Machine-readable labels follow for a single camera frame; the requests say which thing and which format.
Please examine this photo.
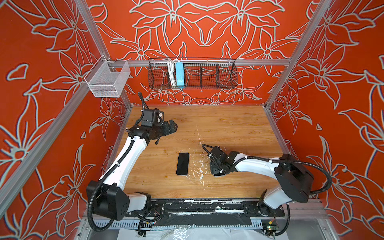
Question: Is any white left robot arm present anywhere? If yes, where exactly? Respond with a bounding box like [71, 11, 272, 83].
[86, 120, 178, 232]

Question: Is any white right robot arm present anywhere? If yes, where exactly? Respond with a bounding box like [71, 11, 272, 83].
[202, 144, 333, 216]

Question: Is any black phone on table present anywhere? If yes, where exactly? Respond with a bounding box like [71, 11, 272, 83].
[176, 153, 190, 176]

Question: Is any light blue box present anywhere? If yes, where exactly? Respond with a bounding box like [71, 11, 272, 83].
[175, 62, 185, 89]

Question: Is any clear acrylic bin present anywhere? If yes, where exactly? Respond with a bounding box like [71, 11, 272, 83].
[85, 56, 131, 98]

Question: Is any aluminium back crossbar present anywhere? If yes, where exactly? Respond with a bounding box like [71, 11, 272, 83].
[107, 59, 291, 68]

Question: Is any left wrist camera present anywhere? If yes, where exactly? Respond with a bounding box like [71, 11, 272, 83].
[141, 108, 164, 127]

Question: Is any black wire basket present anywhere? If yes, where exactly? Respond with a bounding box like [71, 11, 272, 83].
[148, 57, 238, 90]

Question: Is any white coiled cable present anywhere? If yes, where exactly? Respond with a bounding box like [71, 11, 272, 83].
[167, 59, 177, 88]

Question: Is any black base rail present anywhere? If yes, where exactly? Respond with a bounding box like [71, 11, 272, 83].
[143, 199, 286, 230]

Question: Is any aluminium frame post left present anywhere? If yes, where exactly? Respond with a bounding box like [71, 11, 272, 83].
[75, 1, 132, 110]

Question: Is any aluminium frame post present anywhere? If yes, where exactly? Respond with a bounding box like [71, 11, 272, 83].
[265, 0, 334, 109]
[75, 1, 132, 110]

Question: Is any aluminium frame post right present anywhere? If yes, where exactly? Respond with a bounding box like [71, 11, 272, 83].
[265, 0, 334, 109]

